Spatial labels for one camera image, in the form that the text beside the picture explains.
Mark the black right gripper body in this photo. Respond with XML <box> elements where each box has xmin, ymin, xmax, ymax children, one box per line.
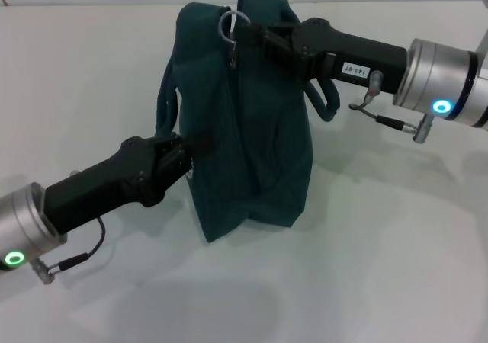
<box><xmin>292</xmin><ymin>17</ymin><xmax>409</xmax><ymax>95</ymax></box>

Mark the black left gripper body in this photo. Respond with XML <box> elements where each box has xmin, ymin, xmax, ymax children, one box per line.
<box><xmin>43</xmin><ymin>136</ymin><xmax>158</xmax><ymax>234</ymax></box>

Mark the dark teal insulated lunch bag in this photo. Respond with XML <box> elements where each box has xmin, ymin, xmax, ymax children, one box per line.
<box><xmin>154</xmin><ymin>0</ymin><xmax>342</xmax><ymax>245</ymax></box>

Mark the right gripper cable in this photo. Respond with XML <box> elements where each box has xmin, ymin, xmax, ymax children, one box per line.
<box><xmin>348</xmin><ymin>70</ymin><xmax>436</xmax><ymax>145</ymax></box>

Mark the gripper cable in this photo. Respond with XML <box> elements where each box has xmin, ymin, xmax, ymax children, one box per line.
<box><xmin>348</xmin><ymin>70</ymin><xmax>436</xmax><ymax>145</ymax></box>
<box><xmin>31</xmin><ymin>216</ymin><xmax>107</xmax><ymax>285</ymax></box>

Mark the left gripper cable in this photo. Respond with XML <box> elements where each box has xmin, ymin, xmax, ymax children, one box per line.
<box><xmin>31</xmin><ymin>216</ymin><xmax>107</xmax><ymax>285</ymax></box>

